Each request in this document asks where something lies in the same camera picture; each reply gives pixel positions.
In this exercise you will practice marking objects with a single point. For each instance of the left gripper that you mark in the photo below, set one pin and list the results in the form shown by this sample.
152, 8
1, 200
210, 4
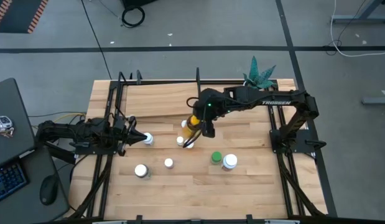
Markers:
122, 140

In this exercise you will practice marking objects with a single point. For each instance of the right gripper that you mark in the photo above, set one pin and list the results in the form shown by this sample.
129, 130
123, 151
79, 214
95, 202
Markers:
206, 113

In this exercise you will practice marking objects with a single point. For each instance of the small white medicine bottle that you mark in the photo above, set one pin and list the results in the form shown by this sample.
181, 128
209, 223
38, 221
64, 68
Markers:
179, 140

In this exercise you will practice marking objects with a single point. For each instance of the white aspirin bottle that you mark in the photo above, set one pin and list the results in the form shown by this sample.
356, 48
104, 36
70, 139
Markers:
148, 138

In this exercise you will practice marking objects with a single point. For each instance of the amber bottle yellow cap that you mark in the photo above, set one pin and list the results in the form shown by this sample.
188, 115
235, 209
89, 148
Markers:
194, 120

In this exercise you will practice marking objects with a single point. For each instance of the green caffeine bottle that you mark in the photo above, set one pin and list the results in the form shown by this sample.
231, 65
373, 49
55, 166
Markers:
216, 157

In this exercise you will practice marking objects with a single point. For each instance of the pink bottle white cap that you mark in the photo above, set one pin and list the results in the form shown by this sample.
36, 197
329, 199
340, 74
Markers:
168, 162

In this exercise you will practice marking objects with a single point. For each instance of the clear bottle green label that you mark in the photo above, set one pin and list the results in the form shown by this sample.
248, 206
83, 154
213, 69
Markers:
141, 170

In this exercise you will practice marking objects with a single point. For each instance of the large bottle white cap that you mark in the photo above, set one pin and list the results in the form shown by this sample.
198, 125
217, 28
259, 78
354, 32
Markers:
229, 161

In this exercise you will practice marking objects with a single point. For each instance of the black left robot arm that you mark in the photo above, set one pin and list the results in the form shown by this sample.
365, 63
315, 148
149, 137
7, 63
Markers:
71, 130

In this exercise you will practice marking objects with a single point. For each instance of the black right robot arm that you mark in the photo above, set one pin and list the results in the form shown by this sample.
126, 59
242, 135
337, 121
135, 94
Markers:
273, 101

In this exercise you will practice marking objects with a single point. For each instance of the green potted plant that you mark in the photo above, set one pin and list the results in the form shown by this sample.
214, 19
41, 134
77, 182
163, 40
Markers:
257, 77

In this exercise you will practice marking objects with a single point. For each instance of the black computer mouse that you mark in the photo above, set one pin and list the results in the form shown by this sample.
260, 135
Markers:
49, 189

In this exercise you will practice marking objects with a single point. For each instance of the dark side desk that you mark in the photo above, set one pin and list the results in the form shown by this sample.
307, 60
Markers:
30, 174

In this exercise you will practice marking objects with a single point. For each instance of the car key fob with keys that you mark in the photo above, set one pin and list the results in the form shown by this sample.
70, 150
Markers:
5, 121

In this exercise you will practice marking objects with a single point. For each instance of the black equipment base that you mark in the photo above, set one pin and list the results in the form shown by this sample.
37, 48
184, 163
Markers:
136, 2

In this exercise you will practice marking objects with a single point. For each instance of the blue backlit keyboard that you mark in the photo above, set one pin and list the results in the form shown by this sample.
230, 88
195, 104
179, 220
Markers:
7, 182

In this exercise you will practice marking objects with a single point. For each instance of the black mat orange striped edge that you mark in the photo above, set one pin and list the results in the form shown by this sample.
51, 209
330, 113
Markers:
18, 15

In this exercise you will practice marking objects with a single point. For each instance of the grey floor foot bar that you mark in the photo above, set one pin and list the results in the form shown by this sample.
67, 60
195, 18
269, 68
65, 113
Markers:
377, 100

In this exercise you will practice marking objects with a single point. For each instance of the grey desk leg foot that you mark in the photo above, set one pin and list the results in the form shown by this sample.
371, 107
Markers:
360, 19

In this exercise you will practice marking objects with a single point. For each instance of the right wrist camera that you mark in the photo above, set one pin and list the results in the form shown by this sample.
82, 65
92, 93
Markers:
209, 130

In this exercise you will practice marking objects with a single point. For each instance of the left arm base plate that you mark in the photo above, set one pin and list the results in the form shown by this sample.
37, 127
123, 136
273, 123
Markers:
95, 151

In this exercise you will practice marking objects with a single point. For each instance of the black aluminium table frame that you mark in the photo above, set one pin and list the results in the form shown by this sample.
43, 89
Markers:
217, 82

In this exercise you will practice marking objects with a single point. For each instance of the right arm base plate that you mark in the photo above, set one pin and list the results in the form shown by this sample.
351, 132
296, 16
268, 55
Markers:
313, 144

